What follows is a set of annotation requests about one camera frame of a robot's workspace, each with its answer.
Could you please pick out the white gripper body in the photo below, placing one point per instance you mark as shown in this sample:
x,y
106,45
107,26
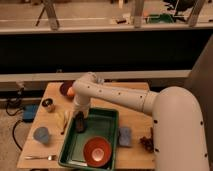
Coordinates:
x,y
81,104

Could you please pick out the dark eraser block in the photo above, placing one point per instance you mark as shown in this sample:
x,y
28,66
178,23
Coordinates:
x,y
79,122

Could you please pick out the green plastic tray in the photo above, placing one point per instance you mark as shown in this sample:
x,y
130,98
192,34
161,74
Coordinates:
x,y
100,122

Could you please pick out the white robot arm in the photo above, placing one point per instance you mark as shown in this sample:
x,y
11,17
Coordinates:
x,y
178,125

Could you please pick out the orange peach fruit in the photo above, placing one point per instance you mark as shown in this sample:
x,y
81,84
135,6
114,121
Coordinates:
x,y
70,92

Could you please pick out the banana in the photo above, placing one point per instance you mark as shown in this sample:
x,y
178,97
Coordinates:
x,y
63,118

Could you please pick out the purple plate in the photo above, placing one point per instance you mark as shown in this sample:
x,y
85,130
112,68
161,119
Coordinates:
x,y
64,88

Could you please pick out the small dark-rimmed cup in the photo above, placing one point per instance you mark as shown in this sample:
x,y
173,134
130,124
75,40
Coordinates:
x,y
48,105

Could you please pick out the orange bowl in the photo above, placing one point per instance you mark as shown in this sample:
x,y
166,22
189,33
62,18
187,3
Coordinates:
x,y
97,151

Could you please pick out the blue plastic cup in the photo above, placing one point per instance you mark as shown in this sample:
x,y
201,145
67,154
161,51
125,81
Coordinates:
x,y
42,135

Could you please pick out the blue sponge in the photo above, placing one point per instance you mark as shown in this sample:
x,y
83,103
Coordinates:
x,y
125,135

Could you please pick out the blue box on floor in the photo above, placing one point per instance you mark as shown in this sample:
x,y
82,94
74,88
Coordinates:
x,y
29,113

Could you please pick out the metal fork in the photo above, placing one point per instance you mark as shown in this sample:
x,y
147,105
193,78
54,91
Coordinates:
x,y
49,158

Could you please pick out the bunch of dark grapes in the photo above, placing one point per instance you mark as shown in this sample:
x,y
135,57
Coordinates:
x,y
147,142

